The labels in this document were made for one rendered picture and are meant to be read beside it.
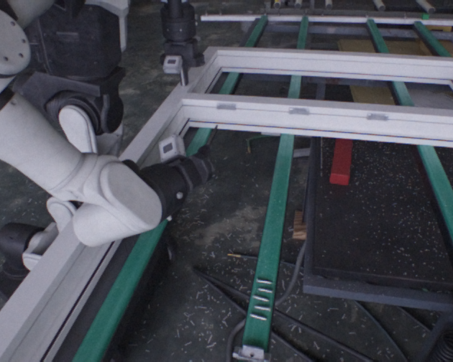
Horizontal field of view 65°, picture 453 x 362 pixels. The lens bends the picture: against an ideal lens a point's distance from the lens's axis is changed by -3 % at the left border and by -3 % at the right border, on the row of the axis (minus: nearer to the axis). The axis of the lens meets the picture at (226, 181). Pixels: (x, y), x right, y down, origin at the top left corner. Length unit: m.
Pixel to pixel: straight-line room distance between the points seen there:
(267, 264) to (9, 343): 0.38
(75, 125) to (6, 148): 0.54
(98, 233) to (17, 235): 1.12
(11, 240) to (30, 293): 1.08
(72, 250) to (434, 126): 0.84
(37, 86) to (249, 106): 0.53
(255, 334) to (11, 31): 0.48
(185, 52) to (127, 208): 0.63
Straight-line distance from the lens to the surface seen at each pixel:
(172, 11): 0.97
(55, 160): 0.47
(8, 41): 0.46
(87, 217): 0.54
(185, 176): 0.62
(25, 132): 0.46
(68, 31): 0.86
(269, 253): 0.64
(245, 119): 0.98
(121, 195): 0.48
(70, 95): 1.02
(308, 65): 1.35
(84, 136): 0.99
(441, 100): 1.89
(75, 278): 0.62
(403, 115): 0.98
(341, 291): 1.00
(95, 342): 0.58
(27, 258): 1.57
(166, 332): 1.58
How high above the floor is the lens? 1.34
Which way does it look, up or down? 37 degrees down
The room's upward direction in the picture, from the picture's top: 2 degrees counter-clockwise
